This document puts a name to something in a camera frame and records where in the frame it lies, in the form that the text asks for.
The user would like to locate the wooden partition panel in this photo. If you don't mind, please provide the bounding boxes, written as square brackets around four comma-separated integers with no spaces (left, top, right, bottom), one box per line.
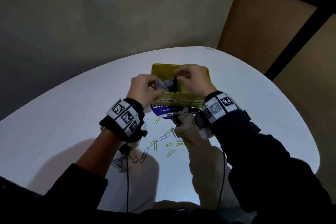
[273,14,336,204]
[216,0,318,75]

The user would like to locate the person's left hand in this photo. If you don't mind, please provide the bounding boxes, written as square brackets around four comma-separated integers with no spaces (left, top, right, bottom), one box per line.
[126,74,165,110]

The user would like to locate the black wrist camera band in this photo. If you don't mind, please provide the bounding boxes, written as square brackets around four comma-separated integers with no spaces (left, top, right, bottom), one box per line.
[194,91,262,139]
[99,98,148,154]

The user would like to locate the black left wrist camera band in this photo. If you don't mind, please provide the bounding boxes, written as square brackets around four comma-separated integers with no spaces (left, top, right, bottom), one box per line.
[99,98,148,154]

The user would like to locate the group of black binder clips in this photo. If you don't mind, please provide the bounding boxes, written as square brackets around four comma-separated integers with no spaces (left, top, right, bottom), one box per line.
[169,106,202,127]

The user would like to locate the pile of coloured paper clips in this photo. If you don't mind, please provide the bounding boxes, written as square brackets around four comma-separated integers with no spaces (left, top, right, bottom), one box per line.
[111,116,196,173]

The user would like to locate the small paper clip bunch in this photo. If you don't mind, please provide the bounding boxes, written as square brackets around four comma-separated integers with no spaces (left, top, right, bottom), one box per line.
[155,77,176,91]

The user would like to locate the black right wrist camera band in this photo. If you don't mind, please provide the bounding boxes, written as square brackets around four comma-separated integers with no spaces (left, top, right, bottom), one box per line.
[194,91,262,139]

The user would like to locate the person's left forearm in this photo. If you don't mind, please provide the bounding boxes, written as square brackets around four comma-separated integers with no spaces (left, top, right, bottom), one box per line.
[76,129,123,179]

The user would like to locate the person's right hand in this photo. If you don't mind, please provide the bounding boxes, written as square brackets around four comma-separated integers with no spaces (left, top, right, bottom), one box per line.
[173,64,219,100]

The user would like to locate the person's black sweater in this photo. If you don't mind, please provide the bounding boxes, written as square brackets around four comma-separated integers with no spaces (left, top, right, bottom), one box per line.
[0,163,336,224]

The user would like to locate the black camera cable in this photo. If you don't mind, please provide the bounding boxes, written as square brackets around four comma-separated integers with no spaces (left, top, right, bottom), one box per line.
[125,150,130,214]
[216,152,226,210]

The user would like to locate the purple round sticker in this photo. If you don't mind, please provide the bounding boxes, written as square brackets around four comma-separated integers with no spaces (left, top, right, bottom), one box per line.
[151,103,190,120]

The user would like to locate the person's right forearm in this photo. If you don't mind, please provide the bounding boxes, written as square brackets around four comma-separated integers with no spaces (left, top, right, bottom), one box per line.
[210,111,332,214]

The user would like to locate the yellow divided tin box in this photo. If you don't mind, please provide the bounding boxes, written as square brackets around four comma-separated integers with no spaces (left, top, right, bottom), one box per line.
[151,63,211,109]

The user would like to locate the blue chair with black frame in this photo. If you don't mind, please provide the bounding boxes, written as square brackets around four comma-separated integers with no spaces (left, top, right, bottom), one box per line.
[241,0,336,82]

